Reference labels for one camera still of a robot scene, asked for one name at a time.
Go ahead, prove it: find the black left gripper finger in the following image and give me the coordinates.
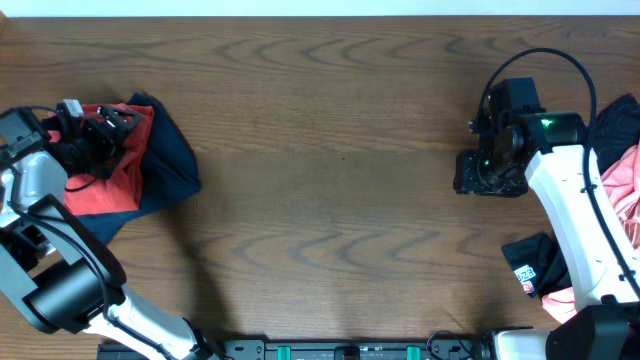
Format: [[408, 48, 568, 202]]
[[97, 105, 142, 131], [92, 142, 125, 179]]

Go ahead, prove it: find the red soccer t-shirt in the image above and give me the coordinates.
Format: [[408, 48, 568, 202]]
[[64, 103, 154, 216]]

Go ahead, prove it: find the pink and black jersey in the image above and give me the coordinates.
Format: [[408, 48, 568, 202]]
[[501, 92, 640, 325]]

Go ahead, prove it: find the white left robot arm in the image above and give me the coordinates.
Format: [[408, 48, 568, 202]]
[[1, 100, 225, 359]]

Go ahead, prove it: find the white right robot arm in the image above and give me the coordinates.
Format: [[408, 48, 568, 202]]
[[454, 111, 639, 359]]

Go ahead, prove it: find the navy blue folded garment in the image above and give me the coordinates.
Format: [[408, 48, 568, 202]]
[[77, 93, 201, 244]]

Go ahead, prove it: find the black right camera cable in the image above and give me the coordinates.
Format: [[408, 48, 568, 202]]
[[469, 47, 640, 301]]

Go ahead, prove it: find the black camera cable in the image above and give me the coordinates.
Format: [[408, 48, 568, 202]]
[[0, 104, 101, 194], [469, 47, 640, 301]]

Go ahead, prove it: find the black left camera cable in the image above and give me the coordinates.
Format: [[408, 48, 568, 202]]
[[0, 104, 101, 194]]

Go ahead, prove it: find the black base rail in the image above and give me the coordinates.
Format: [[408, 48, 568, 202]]
[[97, 337, 494, 360]]

